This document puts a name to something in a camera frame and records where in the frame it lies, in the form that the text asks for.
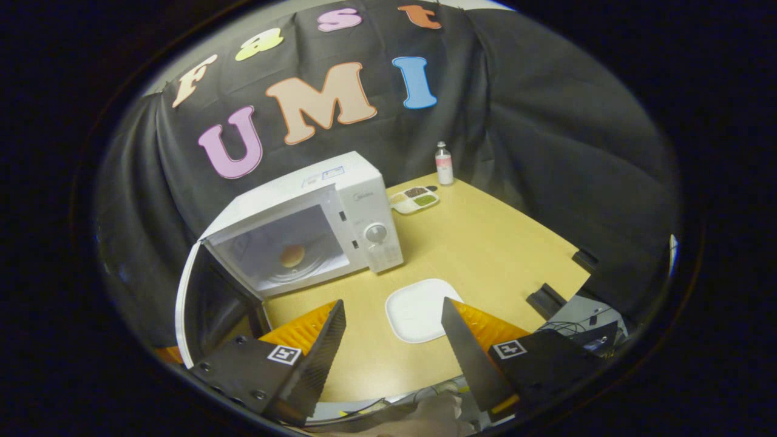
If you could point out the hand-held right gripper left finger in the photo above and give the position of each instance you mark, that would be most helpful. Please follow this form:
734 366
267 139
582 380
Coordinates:
318 364

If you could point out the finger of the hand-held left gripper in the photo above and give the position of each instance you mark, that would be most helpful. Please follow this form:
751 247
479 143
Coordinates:
169 355

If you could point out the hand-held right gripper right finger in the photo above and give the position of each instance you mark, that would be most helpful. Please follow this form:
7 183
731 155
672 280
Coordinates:
467 364

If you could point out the round brown bun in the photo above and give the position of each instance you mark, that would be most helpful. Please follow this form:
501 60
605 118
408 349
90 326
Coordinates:
292 256

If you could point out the white microwave oven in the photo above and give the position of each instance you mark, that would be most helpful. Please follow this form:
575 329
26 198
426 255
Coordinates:
370 200

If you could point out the glass microwave turntable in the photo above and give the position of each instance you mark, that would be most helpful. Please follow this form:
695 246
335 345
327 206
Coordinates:
318 264

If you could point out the white square plate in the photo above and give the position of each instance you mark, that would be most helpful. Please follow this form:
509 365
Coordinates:
419 309

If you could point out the black table clamp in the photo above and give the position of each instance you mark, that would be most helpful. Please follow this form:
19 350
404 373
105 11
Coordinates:
546 300
586 261

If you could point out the black electronic box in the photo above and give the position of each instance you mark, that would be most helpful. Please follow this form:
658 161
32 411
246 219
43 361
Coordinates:
598 340

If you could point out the white divided tray of grains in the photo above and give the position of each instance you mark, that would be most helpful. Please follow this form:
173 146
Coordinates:
425 199

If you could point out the clear bottle with pink label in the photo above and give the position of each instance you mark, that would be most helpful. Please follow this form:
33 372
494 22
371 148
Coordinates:
444 167

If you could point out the black backdrop cloth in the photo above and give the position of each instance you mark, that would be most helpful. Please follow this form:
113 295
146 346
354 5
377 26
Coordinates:
546 152

